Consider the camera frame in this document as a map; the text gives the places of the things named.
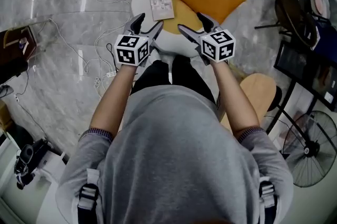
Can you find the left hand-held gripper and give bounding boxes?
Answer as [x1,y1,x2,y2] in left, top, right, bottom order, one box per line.
[113,13,164,68]

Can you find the white floor cable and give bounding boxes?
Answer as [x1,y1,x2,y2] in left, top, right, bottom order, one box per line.
[36,17,119,79]

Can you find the person's grey shirt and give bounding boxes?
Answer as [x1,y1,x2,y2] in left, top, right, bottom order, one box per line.
[55,85,294,224]

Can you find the black pedestal fan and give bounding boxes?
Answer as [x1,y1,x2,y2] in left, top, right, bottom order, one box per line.
[265,85,337,188]

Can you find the person's black trousers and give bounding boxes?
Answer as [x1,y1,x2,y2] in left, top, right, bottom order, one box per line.
[131,55,217,103]

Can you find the black round wicker chair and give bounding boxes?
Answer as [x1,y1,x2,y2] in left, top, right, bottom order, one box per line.
[254,0,319,48]

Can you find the black metal rack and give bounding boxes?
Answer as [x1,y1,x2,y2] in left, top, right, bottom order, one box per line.
[273,39,337,113]

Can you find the pink round plate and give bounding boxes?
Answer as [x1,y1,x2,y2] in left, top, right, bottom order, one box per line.
[313,0,331,17]

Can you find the black camera equipment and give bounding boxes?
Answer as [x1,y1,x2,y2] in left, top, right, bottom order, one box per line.
[14,138,54,190]

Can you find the yellow cushion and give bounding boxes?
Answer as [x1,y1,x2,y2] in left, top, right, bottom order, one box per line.
[163,0,205,34]

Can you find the grey backpack strap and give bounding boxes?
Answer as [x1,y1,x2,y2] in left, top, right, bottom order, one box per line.
[77,168,101,224]
[259,177,279,224]

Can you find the printed booklet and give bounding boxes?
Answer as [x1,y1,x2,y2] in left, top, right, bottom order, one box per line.
[147,0,175,21]

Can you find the person's left forearm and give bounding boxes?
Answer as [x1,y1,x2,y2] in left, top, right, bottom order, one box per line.
[89,62,136,137]

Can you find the person's right forearm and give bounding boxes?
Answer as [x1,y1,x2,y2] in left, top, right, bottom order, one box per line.
[210,59,261,137]

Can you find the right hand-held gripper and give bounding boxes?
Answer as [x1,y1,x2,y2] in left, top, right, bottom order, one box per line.
[177,12,236,66]

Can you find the oval wooden table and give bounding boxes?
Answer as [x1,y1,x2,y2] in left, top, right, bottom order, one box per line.
[220,73,277,134]

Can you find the brown open box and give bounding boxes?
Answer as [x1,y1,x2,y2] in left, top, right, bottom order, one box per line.
[0,25,38,67]

